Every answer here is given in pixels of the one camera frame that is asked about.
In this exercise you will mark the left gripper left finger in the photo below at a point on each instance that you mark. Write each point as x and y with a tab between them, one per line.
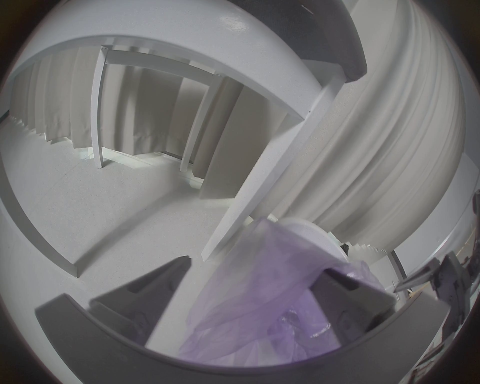
150	288

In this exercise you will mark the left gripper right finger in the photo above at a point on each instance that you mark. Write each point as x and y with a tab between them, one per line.
356	303

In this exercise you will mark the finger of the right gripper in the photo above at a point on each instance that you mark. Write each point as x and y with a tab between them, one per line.
425	275

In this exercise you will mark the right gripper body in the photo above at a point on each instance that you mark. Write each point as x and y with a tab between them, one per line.
454	288

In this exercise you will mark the purple plastic bag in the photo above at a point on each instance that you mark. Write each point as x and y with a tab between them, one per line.
255	285

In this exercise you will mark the white trash bin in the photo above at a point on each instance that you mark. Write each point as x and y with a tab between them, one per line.
318	234

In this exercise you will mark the white curtain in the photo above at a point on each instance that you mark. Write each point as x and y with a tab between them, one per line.
393	131

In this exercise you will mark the grey padded white chair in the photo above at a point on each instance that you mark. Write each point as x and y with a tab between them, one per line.
240	48

